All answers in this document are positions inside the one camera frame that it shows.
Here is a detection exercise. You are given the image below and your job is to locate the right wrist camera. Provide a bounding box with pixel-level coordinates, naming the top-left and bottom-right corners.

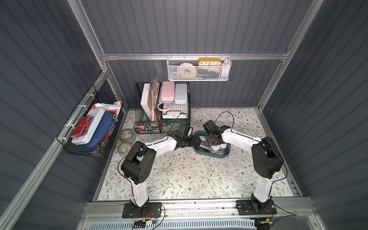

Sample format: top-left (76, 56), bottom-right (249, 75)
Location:
top-left (203, 120), bottom-right (219, 135)

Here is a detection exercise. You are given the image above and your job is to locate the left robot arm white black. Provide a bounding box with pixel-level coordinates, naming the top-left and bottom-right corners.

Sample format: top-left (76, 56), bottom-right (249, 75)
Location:
top-left (121, 135), bottom-right (201, 208)

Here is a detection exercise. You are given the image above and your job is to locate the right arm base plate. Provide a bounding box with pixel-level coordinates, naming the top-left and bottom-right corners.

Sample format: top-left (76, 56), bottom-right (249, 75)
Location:
top-left (235, 199), bottom-right (277, 216)

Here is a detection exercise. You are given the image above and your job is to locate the white plastic case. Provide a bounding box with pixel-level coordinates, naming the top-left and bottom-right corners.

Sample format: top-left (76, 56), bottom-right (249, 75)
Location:
top-left (71, 107), bottom-right (105, 145)

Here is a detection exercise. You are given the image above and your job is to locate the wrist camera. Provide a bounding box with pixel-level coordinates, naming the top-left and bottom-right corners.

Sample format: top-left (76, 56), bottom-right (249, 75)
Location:
top-left (176, 124), bottom-right (192, 137)
top-left (203, 120), bottom-right (219, 135)

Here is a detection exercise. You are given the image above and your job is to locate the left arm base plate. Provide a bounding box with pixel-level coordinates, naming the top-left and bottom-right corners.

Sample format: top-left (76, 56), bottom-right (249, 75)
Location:
top-left (122, 201), bottom-right (163, 219)

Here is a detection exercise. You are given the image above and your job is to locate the light blue pencil case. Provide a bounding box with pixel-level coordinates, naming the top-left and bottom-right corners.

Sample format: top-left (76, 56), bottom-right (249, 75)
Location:
top-left (174, 83), bottom-right (188, 104)

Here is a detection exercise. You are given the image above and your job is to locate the teal plastic storage box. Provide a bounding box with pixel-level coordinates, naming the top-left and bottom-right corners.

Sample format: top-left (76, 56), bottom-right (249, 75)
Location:
top-left (194, 130), bottom-right (231, 159)

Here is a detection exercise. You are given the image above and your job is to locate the red wallet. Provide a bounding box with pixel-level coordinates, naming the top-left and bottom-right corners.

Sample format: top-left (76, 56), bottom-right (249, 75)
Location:
top-left (71, 116), bottom-right (94, 139)

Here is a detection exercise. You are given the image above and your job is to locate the yellow clock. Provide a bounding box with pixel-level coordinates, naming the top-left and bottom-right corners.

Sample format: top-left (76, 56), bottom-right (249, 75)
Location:
top-left (198, 57), bottom-right (222, 66)

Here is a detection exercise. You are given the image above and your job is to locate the black wire side basket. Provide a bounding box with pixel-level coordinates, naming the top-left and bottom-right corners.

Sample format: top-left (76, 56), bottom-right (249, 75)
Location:
top-left (57, 86), bottom-right (125, 158)

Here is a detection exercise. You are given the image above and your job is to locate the clear tape roll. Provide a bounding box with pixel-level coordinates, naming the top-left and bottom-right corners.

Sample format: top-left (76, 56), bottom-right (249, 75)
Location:
top-left (119, 128), bottom-right (136, 143)
top-left (117, 143), bottom-right (132, 155)

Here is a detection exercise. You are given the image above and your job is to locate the white wire wall basket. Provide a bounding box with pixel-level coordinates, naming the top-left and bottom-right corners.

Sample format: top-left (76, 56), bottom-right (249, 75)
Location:
top-left (166, 55), bottom-right (232, 81)

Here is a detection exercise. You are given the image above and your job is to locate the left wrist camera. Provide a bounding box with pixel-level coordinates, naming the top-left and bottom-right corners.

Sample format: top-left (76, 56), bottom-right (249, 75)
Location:
top-left (176, 124), bottom-right (192, 137)

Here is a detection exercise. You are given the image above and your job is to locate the navy blue pouch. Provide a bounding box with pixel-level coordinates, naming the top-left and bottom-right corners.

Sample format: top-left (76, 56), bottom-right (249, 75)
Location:
top-left (80, 112), bottom-right (115, 152)

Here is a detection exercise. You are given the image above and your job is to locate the white book upright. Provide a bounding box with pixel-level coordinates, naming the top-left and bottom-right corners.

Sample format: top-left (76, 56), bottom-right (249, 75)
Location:
top-left (140, 83), bottom-right (152, 121)

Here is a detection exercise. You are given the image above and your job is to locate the silver ergonomic mouse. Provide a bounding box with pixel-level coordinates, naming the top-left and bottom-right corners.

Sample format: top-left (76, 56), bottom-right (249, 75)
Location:
top-left (210, 147), bottom-right (228, 156)

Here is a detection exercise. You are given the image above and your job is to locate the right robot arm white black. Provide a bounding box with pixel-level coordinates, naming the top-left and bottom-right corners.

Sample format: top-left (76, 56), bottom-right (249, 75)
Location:
top-left (204, 125), bottom-right (284, 203)

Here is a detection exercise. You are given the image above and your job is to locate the pink pencil case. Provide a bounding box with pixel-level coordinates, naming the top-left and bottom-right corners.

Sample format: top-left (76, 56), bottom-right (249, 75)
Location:
top-left (160, 81), bottom-right (175, 102)

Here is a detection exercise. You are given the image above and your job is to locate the white wireless mouse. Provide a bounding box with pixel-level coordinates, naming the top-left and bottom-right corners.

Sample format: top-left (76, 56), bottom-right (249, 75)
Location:
top-left (199, 136), bottom-right (209, 150)

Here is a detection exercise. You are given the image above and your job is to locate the black wire desk organizer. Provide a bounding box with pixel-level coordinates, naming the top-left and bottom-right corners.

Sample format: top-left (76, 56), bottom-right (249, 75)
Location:
top-left (134, 82), bottom-right (191, 134)

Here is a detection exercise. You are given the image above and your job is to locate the clear tape roll lower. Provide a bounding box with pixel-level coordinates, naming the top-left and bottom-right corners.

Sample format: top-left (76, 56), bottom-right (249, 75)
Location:
top-left (117, 143), bottom-right (132, 155)

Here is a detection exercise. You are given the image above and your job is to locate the white tape roll in basket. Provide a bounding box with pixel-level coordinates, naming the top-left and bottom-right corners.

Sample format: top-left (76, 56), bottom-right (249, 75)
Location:
top-left (178, 63), bottom-right (197, 78)

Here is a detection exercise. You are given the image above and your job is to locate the aluminium front rail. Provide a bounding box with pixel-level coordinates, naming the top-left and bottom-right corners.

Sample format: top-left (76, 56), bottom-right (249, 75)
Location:
top-left (77, 197), bottom-right (327, 230)

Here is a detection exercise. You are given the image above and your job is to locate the tape roll on organizer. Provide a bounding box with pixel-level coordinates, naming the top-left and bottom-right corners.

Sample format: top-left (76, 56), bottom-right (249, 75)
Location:
top-left (157, 102), bottom-right (172, 112)

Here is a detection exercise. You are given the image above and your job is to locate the clear tape roll upper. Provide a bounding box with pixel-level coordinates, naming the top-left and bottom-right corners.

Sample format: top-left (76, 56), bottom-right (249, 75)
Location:
top-left (119, 128), bottom-right (136, 143)

